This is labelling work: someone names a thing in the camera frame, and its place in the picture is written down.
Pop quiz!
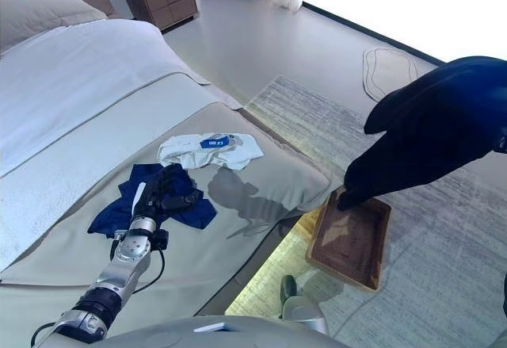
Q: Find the grey striped area rug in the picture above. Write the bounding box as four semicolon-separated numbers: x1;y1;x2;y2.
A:
224;74;507;348

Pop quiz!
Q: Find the silver robot right leg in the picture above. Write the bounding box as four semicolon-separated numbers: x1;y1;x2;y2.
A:
279;274;330;336

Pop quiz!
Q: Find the small beige outlined floor mat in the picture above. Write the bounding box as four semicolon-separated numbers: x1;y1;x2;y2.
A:
361;45;424;102

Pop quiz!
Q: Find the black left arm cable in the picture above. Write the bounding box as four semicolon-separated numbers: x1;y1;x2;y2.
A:
29;247;166;345

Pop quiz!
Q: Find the large bed, beige cover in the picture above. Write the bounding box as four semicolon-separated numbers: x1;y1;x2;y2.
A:
0;101;334;325

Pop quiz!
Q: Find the brown wicker basket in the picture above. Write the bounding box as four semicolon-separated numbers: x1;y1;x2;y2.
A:
307;186;394;294

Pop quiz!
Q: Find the beige pillow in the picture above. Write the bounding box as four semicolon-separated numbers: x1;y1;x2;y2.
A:
0;0;109;55

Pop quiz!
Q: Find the grey robot torso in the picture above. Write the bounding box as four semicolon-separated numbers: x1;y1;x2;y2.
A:
97;314;349;348

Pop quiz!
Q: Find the dark blue garment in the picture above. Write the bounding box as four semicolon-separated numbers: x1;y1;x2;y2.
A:
86;163;219;241

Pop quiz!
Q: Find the black garment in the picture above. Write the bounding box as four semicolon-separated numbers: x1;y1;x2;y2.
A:
336;55;507;212

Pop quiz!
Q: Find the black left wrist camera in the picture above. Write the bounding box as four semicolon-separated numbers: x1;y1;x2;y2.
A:
152;228;170;251

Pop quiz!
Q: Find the black window frame strip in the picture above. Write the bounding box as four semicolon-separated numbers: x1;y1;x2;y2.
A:
302;1;445;67

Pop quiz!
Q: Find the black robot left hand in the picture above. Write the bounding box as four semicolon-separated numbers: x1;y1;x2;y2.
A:
132;163;205;221

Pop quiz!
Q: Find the white garment with blue tag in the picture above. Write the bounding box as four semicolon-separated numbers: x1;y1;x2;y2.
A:
157;130;265;172

